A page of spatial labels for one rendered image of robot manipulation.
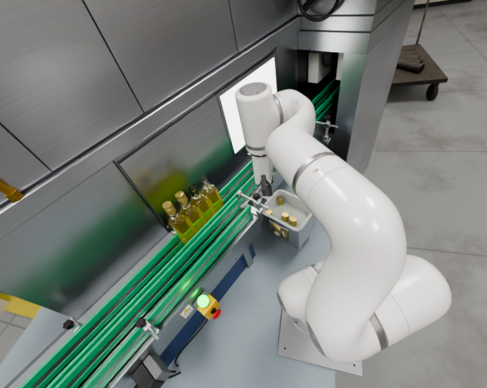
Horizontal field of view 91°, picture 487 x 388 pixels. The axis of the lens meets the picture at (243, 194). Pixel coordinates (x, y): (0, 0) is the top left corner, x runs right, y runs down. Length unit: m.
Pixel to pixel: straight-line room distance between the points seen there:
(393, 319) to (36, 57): 0.87
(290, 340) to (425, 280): 0.80
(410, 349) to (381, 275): 1.73
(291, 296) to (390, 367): 1.32
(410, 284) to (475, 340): 1.81
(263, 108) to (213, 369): 1.04
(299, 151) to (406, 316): 0.28
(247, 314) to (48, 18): 1.20
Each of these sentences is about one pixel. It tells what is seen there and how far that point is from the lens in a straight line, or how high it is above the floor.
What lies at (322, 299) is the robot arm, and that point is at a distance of 0.39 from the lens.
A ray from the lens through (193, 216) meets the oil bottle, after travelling 0.95.
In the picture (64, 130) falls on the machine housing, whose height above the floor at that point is 1.65.
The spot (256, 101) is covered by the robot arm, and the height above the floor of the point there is 1.68.
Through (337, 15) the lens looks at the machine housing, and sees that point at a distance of 1.45.
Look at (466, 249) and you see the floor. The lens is 2.53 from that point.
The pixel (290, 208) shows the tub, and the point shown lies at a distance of 1.23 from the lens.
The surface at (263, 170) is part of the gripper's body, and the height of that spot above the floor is 1.48.
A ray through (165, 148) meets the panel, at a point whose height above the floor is 1.43.
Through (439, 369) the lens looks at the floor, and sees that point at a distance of 2.10.
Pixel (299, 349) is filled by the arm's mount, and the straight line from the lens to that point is 1.17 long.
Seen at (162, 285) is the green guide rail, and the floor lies 1.09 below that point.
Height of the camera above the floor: 1.92
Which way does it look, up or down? 48 degrees down
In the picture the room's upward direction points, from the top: 15 degrees counter-clockwise
